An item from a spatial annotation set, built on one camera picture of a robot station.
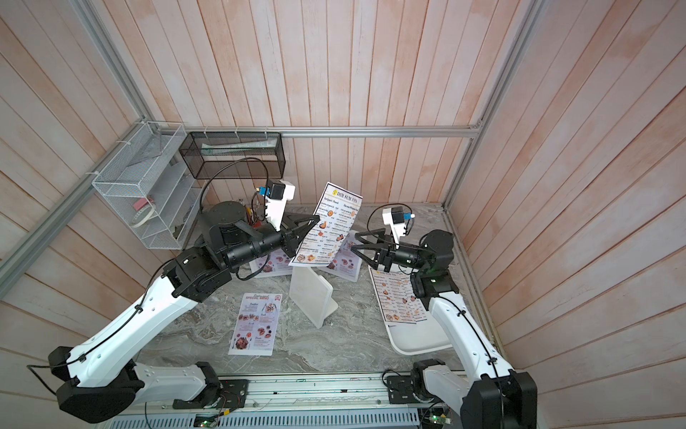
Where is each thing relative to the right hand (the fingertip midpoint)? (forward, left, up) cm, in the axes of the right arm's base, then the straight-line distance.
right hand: (354, 245), depth 65 cm
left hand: (-2, +8, +10) cm, 13 cm away
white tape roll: (+15, +66, -6) cm, 68 cm away
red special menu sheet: (-9, +32, -33) cm, 47 cm away
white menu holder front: (-5, +12, -18) cm, 22 cm away
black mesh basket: (+37, +41, +1) cm, 55 cm away
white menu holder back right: (+11, +2, -26) cm, 29 cm away
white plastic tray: (-11, -20, -35) cm, 42 cm away
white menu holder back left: (+11, +27, -28) cm, 40 cm away
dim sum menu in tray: (+1, -16, -31) cm, 35 cm away
